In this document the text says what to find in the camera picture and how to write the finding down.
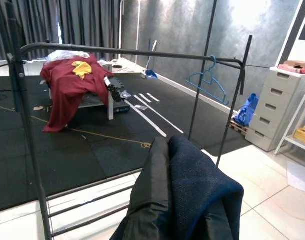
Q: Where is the grey curtain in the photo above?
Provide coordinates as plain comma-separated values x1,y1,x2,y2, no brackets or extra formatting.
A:
0,0,122,62

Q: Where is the black rubber floor mat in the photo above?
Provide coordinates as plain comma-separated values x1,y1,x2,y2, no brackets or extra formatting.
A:
0,73,253,215

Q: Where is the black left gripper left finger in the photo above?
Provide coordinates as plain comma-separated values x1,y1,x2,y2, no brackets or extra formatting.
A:
111,136,172,240

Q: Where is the white low table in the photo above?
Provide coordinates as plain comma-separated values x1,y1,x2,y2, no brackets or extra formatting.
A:
48,84,116,121

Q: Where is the red cloth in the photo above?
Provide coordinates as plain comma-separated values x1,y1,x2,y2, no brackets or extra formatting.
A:
40,52,115,133

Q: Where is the white floor strip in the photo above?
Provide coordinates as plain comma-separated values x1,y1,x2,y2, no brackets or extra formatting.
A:
124,99,168,138
133,94,185,135

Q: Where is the blue dustpan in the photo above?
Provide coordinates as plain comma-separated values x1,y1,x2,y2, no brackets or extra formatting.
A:
144,38,159,80

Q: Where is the brown cardboard box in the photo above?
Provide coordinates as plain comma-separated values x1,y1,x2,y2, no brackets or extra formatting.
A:
283,59,305,69

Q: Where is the pink flat box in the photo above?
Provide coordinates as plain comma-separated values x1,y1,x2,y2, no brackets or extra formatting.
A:
277,63,305,75

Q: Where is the grey plastic drawer cabinet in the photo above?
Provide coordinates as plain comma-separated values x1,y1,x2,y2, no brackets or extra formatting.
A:
244,66,305,153

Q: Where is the yellow floor cable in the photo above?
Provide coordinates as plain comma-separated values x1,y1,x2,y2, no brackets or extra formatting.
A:
0,103,153,149

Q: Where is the blue plastic hanger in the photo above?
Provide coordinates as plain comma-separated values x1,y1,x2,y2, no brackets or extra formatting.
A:
186,55,230,106

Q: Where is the blue plastic bag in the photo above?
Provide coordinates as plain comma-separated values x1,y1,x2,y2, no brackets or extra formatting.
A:
233,93,260,127

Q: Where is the black metal clothes rack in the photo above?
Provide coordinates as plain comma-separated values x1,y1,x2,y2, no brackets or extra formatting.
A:
4,0,253,240

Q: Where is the navy t-shirt with gold print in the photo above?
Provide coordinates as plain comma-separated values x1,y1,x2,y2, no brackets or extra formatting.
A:
164,136,245,240

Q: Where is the small wooden pallet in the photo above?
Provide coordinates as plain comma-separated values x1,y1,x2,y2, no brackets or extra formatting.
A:
229,119,250,138

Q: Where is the yellow cloth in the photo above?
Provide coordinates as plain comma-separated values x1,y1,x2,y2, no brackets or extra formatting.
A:
71,60,93,80

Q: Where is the white metal shelf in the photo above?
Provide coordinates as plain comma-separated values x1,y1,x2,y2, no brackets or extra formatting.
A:
274,79,305,157

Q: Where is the black studded device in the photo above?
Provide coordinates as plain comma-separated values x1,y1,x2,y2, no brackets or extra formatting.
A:
104,76,132,114

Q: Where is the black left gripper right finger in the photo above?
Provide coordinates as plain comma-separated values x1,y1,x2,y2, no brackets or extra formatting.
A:
204,199,235,240

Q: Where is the white metal frame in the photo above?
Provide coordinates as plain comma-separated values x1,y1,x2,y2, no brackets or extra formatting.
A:
118,0,141,66

